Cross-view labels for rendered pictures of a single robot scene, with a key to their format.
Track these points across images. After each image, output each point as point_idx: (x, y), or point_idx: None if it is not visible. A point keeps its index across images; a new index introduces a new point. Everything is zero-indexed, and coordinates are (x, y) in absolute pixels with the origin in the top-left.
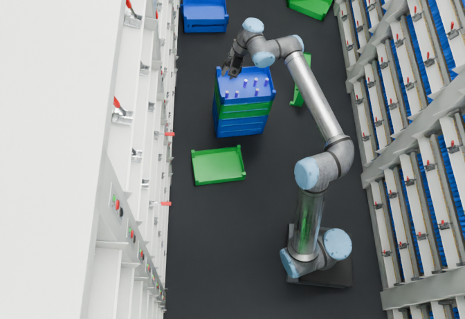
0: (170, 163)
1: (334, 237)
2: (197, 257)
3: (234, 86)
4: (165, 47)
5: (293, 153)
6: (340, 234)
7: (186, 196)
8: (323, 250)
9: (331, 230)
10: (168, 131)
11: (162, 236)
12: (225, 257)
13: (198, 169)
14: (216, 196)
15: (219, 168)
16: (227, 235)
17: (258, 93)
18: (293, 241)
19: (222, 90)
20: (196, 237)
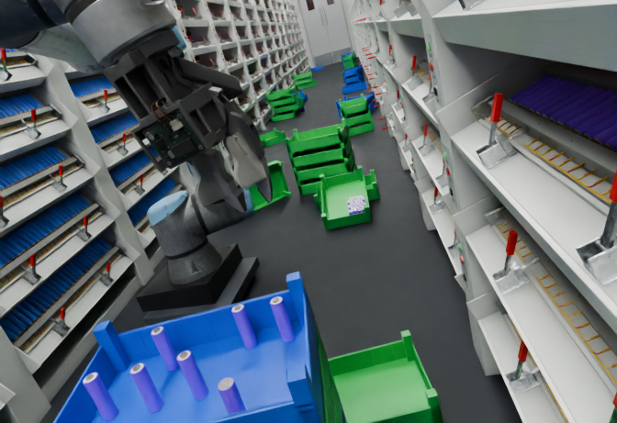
0: (464, 273)
1: (168, 201)
2: (389, 265)
3: (246, 386)
4: None
5: None
6: (157, 206)
7: (430, 334)
8: (191, 194)
9: (168, 204)
10: (482, 255)
11: (425, 158)
12: (343, 273)
13: (412, 390)
14: (361, 343)
15: (358, 399)
16: (341, 295)
17: (158, 378)
18: (226, 163)
19: (300, 360)
20: (394, 284)
